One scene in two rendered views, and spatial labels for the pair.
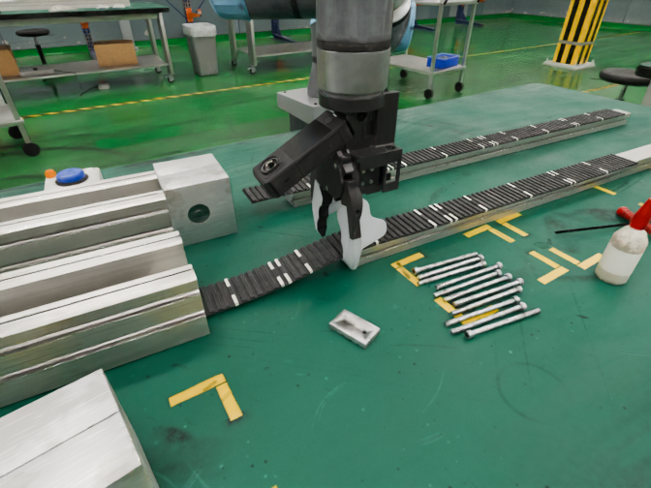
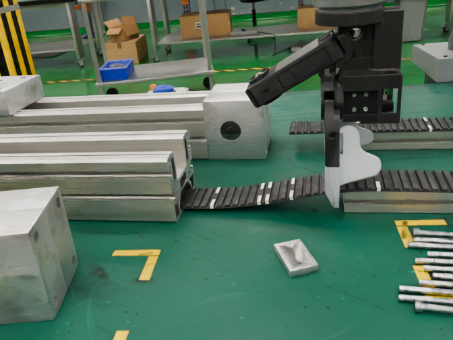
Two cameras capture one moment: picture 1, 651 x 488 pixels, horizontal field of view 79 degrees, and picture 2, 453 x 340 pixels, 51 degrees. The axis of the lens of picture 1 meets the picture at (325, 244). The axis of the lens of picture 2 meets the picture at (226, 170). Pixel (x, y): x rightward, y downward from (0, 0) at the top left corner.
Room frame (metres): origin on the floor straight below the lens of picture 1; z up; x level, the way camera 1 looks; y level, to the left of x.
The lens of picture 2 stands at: (-0.04, -0.25, 1.07)
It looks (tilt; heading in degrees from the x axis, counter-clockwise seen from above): 24 degrees down; 40
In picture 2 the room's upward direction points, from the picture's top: 6 degrees counter-clockwise
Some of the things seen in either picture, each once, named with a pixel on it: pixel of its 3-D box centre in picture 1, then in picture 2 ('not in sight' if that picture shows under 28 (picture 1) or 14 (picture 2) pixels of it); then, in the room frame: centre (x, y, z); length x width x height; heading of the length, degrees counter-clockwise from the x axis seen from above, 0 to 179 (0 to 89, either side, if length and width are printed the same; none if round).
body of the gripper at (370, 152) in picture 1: (355, 143); (356, 66); (0.44, -0.03, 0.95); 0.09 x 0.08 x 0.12; 117
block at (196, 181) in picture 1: (194, 195); (240, 117); (0.55, 0.21, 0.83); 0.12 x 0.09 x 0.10; 28
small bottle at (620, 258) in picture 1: (629, 240); not in sight; (0.40, -0.38, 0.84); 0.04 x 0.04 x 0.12
